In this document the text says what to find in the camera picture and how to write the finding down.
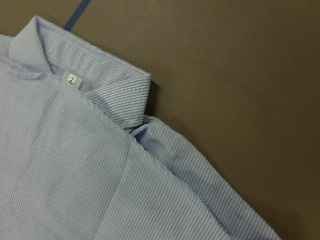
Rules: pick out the light blue striped shirt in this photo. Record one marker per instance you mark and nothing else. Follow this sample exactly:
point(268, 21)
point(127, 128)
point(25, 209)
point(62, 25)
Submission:
point(80, 160)

